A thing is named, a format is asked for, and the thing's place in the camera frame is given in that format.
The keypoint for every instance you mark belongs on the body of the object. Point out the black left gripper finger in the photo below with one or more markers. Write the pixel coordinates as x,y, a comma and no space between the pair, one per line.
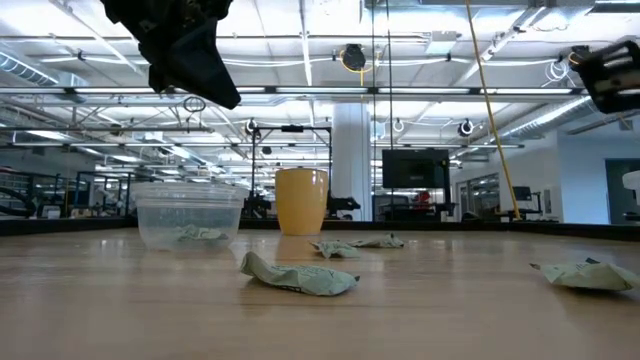
200,70
160,79

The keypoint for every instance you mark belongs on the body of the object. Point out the clear plastic deli container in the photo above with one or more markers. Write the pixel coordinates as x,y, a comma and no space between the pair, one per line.
160,210

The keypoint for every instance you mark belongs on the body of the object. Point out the black background robot arm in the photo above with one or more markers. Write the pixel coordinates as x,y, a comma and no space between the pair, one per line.
342,204

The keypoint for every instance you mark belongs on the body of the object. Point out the long ceiling light bar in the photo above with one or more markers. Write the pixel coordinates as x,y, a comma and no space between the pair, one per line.
320,90

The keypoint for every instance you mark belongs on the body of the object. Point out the yellow plastic cup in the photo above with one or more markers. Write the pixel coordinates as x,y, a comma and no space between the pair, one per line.
301,202

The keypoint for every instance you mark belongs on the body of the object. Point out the white building column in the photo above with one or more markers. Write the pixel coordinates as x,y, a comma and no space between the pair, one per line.
352,160

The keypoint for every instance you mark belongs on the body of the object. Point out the black monitor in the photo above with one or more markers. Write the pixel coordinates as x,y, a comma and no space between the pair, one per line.
415,169

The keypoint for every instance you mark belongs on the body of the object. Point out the red object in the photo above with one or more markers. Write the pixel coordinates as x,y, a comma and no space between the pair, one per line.
422,197

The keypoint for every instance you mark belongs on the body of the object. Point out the black camera frame stand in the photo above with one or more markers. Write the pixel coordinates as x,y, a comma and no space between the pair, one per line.
291,128

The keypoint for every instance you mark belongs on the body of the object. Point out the black aluminium table frame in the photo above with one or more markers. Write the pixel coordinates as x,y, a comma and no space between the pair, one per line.
450,227

